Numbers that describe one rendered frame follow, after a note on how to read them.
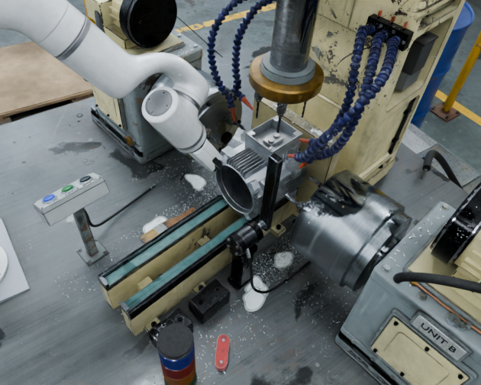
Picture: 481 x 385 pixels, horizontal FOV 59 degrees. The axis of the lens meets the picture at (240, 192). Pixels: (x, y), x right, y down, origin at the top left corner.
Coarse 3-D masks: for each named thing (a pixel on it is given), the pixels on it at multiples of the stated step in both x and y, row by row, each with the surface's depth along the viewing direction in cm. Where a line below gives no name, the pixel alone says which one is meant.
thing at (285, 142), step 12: (276, 120) 120; (264, 132) 121; (276, 132) 121; (288, 132) 121; (300, 132) 117; (252, 144) 116; (264, 144) 117; (276, 144) 117; (288, 144) 115; (264, 156) 114
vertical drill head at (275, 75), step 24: (288, 0) 86; (312, 0) 86; (288, 24) 90; (312, 24) 91; (288, 48) 94; (264, 72) 99; (288, 72) 98; (312, 72) 99; (264, 96) 100; (288, 96) 98; (312, 96) 100
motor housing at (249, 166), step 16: (240, 144) 124; (240, 160) 114; (256, 160) 114; (288, 160) 120; (224, 176) 126; (240, 176) 129; (256, 176) 114; (288, 176) 119; (304, 176) 124; (224, 192) 126; (240, 192) 128; (256, 192) 114; (240, 208) 124; (256, 208) 115
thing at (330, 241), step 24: (336, 192) 101; (360, 192) 101; (312, 216) 101; (336, 216) 99; (360, 216) 97; (384, 216) 96; (408, 216) 102; (312, 240) 102; (336, 240) 98; (360, 240) 95; (384, 240) 95; (336, 264) 99; (360, 264) 96
